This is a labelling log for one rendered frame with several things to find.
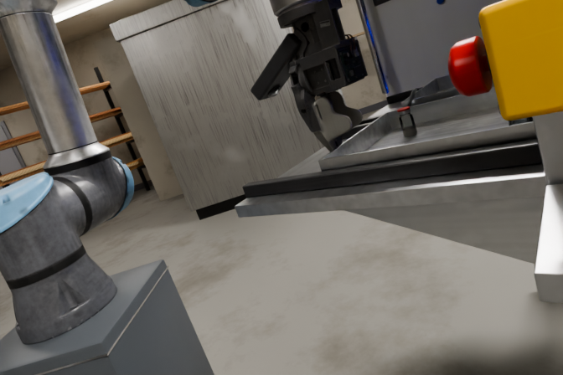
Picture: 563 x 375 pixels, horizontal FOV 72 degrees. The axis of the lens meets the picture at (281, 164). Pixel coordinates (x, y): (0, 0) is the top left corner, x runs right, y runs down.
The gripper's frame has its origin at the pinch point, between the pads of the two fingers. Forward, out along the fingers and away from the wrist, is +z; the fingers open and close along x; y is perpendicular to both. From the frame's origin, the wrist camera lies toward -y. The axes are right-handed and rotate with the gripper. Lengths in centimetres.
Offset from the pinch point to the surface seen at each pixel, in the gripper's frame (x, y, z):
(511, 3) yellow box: -21.6, 28.2, -11.5
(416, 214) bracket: -2.5, 11.1, 10.5
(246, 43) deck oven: 241, -208, -57
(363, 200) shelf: -11.0, 9.0, 4.3
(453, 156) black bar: -8.0, 19.1, 1.3
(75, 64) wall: 344, -710, -170
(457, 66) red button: -20.0, 24.3, -8.7
